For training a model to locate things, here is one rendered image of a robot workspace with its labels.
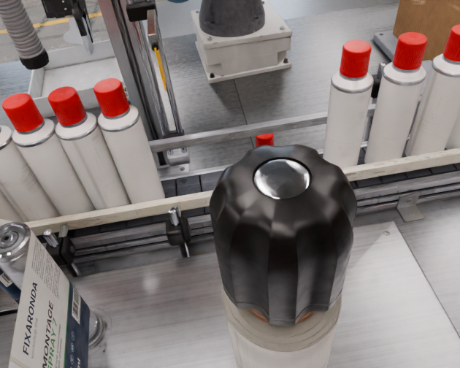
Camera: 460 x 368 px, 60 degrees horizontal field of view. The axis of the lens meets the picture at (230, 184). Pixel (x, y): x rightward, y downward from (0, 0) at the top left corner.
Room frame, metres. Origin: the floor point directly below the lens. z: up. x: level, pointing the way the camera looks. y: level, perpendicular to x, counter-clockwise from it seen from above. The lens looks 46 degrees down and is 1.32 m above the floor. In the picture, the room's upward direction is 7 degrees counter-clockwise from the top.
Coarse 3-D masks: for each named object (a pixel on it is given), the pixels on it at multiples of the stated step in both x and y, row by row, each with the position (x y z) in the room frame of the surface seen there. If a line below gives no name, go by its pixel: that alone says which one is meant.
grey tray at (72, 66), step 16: (64, 48) 0.95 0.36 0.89; (80, 48) 0.95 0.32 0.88; (96, 48) 0.96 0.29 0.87; (112, 48) 0.96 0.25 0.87; (48, 64) 0.94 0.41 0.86; (64, 64) 0.95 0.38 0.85; (80, 64) 0.95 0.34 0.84; (96, 64) 0.94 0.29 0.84; (112, 64) 0.93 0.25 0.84; (32, 80) 0.83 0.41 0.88; (48, 80) 0.89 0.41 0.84; (64, 80) 0.88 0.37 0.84; (80, 80) 0.87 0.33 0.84; (96, 80) 0.87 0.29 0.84; (32, 96) 0.78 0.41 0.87; (80, 96) 0.76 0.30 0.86; (128, 96) 0.77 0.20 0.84; (48, 112) 0.75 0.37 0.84
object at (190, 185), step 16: (192, 176) 0.45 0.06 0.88; (208, 176) 0.45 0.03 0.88; (384, 176) 0.40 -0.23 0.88; (400, 176) 0.40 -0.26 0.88; (416, 176) 0.39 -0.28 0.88; (176, 192) 0.42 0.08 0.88; (192, 192) 0.42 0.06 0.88; (208, 208) 0.38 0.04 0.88; (112, 224) 0.37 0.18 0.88; (128, 224) 0.37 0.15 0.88; (144, 224) 0.37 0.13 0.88
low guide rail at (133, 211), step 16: (400, 160) 0.39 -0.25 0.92; (416, 160) 0.39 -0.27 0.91; (432, 160) 0.39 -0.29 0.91; (448, 160) 0.39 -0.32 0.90; (352, 176) 0.38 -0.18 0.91; (368, 176) 0.39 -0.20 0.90; (208, 192) 0.38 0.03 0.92; (112, 208) 0.37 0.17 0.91; (128, 208) 0.37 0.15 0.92; (144, 208) 0.37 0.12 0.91; (160, 208) 0.37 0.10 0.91; (192, 208) 0.37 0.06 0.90; (32, 224) 0.36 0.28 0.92; (48, 224) 0.36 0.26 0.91; (80, 224) 0.36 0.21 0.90; (96, 224) 0.36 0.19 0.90
